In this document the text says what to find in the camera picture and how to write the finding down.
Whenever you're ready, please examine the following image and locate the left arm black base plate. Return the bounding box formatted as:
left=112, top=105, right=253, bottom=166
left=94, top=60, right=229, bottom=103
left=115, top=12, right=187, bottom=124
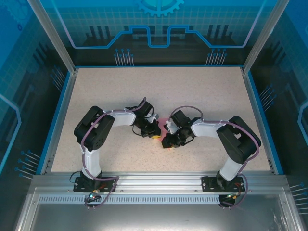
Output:
left=74, top=176, right=118, bottom=193

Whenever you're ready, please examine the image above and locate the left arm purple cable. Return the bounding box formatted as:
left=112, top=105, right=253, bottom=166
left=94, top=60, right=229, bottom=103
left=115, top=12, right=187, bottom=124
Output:
left=80, top=97, right=147, bottom=210

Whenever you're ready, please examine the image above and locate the aluminium side rail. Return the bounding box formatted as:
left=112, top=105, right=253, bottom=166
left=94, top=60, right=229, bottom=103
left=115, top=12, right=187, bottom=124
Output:
left=240, top=67, right=284, bottom=175
left=39, top=68, right=79, bottom=175

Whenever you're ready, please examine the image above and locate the left aluminium frame post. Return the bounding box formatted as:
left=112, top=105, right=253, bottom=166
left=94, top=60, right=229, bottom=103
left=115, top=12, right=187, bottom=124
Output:
left=26, top=0, right=77, bottom=73

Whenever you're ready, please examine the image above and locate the left cable connector with light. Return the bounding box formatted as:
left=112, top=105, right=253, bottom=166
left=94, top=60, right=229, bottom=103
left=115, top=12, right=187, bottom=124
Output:
left=88, top=189, right=101, bottom=200

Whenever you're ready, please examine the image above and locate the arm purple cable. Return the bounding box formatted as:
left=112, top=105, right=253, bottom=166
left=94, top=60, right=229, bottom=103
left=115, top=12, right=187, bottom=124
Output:
left=80, top=97, right=147, bottom=210
left=167, top=105, right=262, bottom=209

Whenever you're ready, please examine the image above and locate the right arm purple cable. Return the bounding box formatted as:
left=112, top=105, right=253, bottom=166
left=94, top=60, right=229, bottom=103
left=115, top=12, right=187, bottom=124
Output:
left=167, top=105, right=262, bottom=209

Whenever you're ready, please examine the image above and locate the left aluminium side rail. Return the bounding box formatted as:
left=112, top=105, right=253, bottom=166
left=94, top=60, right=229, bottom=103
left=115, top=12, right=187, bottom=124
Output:
left=39, top=68, right=79, bottom=175

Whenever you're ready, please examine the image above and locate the right cable connector with light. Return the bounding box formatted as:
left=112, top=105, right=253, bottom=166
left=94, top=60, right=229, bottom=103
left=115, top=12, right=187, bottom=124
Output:
left=225, top=191, right=243, bottom=200

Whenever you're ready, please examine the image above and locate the aluminium frame post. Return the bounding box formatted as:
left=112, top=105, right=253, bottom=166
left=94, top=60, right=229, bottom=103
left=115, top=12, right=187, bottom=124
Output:
left=242, top=0, right=288, bottom=73
left=26, top=0, right=77, bottom=73

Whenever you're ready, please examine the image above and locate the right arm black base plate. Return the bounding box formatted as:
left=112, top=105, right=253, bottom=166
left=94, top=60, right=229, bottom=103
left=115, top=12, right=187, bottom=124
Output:
left=201, top=175, right=244, bottom=193

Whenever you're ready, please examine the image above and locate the slotted aluminium cable duct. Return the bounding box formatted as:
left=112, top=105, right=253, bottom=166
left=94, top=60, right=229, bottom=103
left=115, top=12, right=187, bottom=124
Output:
left=38, top=196, right=223, bottom=205

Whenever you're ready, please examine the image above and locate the right aluminium side rail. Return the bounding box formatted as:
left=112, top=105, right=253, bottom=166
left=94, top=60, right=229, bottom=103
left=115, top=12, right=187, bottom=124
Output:
left=240, top=67, right=284, bottom=175

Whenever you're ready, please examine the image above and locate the right aluminium frame post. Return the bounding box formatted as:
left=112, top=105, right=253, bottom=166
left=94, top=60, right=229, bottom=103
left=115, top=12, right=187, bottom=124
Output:
left=242, top=0, right=288, bottom=73

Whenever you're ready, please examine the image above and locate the aluminium mounting rail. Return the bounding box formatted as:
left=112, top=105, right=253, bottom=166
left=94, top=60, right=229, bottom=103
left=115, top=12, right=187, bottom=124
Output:
left=31, top=172, right=288, bottom=193

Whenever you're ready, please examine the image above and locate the cable connector with light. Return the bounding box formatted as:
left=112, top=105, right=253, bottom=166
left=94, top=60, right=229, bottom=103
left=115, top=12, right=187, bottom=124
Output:
left=88, top=189, right=101, bottom=200
left=225, top=191, right=243, bottom=200

